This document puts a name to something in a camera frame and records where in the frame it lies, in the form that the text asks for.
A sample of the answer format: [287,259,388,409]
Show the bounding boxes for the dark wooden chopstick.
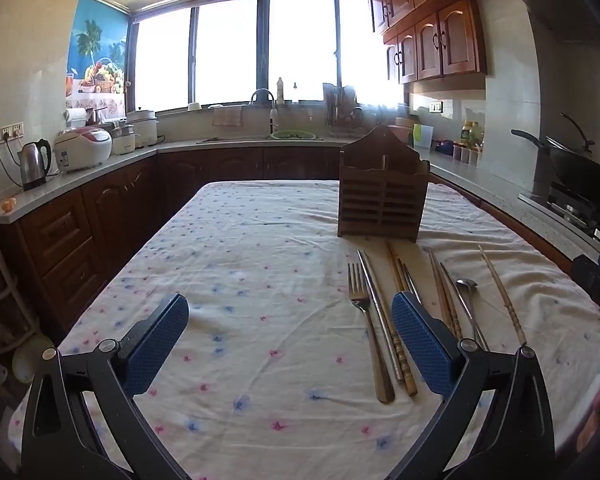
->
[426,249,456,333]
[430,252,464,341]

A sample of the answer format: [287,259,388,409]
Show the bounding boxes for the gas stove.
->
[544,182,600,244]

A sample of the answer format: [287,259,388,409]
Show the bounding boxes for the pale wooden chopstick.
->
[478,244,529,347]

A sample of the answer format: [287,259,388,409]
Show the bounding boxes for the large kitchen window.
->
[129,0,412,114]

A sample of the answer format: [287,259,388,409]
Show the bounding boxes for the speckled kitchen countertop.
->
[0,137,600,263]

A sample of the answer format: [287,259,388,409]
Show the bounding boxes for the steel spoon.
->
[455,278,491,352]

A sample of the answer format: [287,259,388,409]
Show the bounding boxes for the green colander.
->
[270,129,317,142]

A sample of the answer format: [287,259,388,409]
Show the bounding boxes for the steel fork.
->
[348,263,396,404]

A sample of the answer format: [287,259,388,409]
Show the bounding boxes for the wooden utensil holder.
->
[337,125,431,244]

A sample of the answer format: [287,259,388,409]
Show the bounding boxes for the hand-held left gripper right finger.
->
[387,290,556,480]

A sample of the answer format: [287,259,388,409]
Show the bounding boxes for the pink basin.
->
[387,117,416,146]

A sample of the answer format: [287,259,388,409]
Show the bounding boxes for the kitchen sink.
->
[196,135,327,145]

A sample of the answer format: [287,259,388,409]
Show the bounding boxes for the steel sink faucet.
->
[249,88,280,139]

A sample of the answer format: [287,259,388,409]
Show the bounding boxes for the black wok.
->
[510,112,600,204]

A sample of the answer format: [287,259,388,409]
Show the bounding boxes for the steel electric kettle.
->
[18,138,53,191]

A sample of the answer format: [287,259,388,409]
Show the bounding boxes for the wooden upper cabinets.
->
[361,0,489,86]

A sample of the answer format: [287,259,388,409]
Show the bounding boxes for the wall power outlet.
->
[0,123,26,147]

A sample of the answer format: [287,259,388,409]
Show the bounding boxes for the wooden chopsticks pair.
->
[478,246,525,345]

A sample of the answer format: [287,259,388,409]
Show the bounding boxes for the hanging dish cloth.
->
[212,106,244,128]

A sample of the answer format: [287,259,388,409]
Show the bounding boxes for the tropical fruit wall poster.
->
[66,0,131,97]

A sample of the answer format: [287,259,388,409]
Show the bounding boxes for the floral white tablecloth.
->
[9,180,600,480]

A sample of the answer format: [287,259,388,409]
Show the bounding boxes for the small white steamer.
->
[110,122,137,156]

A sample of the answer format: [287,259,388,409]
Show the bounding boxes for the seasoning jars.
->
[452,142,481,166]

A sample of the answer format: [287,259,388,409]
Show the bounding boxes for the wire dish rack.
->
[322,82,364,139]

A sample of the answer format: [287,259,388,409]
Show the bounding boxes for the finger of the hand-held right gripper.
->
[572,251,600,348]

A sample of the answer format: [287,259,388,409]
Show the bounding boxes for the long steel chopstick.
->
[357,249,406,382]

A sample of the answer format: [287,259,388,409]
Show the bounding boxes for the cooking oil bottles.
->
[459,119,485,149]

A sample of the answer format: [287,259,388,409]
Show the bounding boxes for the wooden cabinets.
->
[0,146,348,333]
[361,0,489,86]

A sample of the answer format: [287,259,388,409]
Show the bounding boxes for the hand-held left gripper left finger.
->
[21,292,193,480]

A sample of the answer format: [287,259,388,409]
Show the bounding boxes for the wooden lower cabinets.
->
[0,146,348,333]

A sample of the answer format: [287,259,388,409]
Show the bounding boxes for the carved brown wooden chopstick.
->
[386,241,419,397]

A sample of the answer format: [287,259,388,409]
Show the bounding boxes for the white storage rack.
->
[0,224,43,438]

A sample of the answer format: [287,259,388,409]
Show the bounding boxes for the pink white rice cooker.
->
[54,126,114,174]

